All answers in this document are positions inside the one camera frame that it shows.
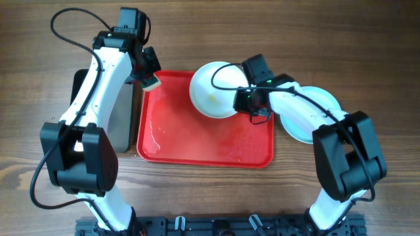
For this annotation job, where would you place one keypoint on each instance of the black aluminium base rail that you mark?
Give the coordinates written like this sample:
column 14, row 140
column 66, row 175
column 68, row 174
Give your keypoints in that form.
column 291, row 224

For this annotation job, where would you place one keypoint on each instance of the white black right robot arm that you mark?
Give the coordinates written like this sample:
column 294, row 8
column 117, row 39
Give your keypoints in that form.
column 349, row 161

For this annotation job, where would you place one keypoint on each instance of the white round plate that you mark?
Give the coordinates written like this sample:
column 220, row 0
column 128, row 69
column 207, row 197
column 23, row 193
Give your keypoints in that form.
column 213, row 102

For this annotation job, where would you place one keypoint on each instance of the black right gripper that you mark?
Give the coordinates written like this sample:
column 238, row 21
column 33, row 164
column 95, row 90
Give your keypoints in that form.
column 240, row 105

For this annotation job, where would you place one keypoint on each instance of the green yellow sponge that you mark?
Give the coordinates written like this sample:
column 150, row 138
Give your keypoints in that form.
column 150, row 82

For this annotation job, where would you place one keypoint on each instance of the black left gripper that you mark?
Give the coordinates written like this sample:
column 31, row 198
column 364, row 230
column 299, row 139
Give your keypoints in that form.
column 155, row 66

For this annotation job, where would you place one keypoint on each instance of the black water tray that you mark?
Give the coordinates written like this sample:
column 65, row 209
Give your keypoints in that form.
column 119, row 124

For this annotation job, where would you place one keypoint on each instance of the red plastic tray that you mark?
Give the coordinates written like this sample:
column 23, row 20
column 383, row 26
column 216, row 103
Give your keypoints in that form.
column 172, row 130

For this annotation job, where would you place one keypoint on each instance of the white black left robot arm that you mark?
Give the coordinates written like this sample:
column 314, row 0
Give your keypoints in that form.
column 77, row 152

